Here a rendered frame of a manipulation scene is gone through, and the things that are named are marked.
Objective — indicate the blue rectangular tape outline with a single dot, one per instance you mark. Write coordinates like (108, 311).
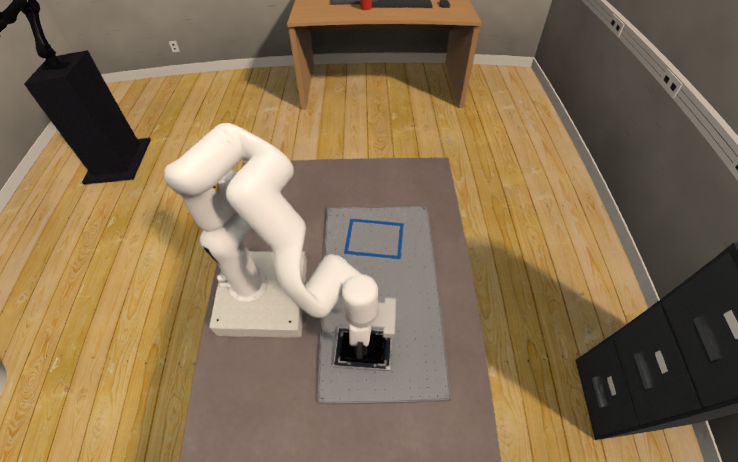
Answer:
(371, 254)

